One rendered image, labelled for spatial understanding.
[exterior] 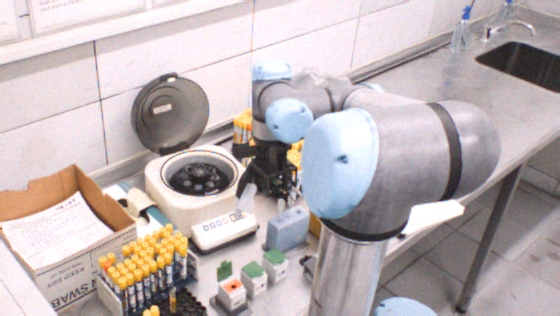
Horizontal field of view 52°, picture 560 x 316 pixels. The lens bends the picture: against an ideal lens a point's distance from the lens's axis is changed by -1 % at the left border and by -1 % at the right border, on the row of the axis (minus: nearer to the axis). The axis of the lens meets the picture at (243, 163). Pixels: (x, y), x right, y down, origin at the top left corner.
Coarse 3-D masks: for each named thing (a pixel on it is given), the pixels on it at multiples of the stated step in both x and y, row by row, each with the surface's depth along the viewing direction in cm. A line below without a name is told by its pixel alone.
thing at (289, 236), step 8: (296, 208) 138; (304, 208) 138; (296, 216) 136; (304, 216) 136; (272, 224) 133; (280, 224) 133; (288, 224) 134; (296, 224) 136; (304, 224) 138; (272, 232) 135; (280, 232) 133; (288, 232) 135; (296, 232) 137; (304, 232) 140; (272, 240) 136; (280, 240) 135; (288, 240) 137; (296, 240) 139; (304, 240) 141; (264, 248) 140; (272, 248) 137; (280, 248) 137; (288, 248) 139; (296, 248) 140; (304, 248) 140; (288, 256) 138
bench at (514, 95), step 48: (432, 48) 249; (480, 48) 252; (528, 48) 259; (432, 96) 212; (480, 96) 214; (528, 96) 216; (528, 144) 187; (144, 192) 157; (480, 192) 168; (240, 240) 143; (192, 288) 129; (288, 288) 130
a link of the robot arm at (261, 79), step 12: (264, 60) 108; (276, 60) 108; (252, 72) 108; (264, 72) 105; (276, 72) 105; (288, 72) 106; (252, 84) 109; (264, 84) 105; (252, 96) 110; (252, 108) 111; (264, 120) 110
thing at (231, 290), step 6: (222, 282) 121; (228, 282) 121; (234, 282) 121; (222, 288) 120; (228, 288) 119; (234, 288) 120; (240, 288) 120; (222, 294) 121; (228, 294) 118; (234, 294) 119; (240, 294) 119; (222, 300) 122; (228, 300) 119; (234, 300) 119; (240, 300) 121; (228, 306) 120; (234, 306) 120
